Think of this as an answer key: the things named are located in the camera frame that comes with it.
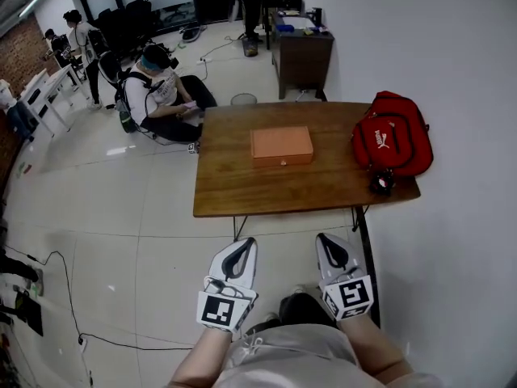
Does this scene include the orange wooden box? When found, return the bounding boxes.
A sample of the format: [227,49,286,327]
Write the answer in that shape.
[249,125,315,169]

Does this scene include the person's left forearm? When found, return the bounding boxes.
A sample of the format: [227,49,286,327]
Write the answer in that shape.
[166,325,234,388]

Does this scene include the black floor cable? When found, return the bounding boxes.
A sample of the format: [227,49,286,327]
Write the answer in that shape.
[0,244,194,352]

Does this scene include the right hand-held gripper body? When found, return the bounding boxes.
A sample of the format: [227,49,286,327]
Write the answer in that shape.
[315,233,374,322]

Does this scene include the black desk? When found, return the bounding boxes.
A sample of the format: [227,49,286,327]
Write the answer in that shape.
[260,0,303,50]

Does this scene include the dark wooden cabinet desk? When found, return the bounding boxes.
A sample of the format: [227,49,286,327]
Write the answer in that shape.
[269,9,335,100]

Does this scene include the row of black office chairs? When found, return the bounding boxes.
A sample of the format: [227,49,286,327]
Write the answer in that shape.
[95,0,159,62]

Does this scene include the brown wooden drawer with knob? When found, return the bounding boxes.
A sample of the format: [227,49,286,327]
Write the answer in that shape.
[252,154,314,169]

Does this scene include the person's right forearm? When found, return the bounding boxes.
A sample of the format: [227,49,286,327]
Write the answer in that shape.
[336,314,411,379]

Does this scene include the thick black table leg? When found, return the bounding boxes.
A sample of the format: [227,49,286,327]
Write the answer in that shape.
[351,205,381,327]

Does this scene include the white table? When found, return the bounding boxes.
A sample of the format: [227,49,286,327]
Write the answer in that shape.
[18,63,90,137]

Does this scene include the thin black table leg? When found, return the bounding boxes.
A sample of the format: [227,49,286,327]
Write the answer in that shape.
[233,215,248,243]

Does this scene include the person's black trousers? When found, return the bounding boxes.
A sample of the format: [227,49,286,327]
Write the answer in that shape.
[278,292,338,333]

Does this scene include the red backpack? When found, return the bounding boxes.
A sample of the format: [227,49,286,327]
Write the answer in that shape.
[350,91,435,178]

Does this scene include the black floor mat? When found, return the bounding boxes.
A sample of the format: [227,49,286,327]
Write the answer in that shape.
[11,291,44,337]

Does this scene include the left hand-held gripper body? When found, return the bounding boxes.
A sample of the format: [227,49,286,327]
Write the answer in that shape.
[195,237,259,334]

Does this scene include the small black and red gadget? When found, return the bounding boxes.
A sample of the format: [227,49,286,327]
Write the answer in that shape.
[370,168,396,196]

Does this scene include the empty wire waste basket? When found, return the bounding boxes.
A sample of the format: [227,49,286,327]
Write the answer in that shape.
[230,92,258,107]

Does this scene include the person's grey shirt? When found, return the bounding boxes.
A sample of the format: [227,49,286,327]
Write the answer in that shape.
[212,323,445,388]

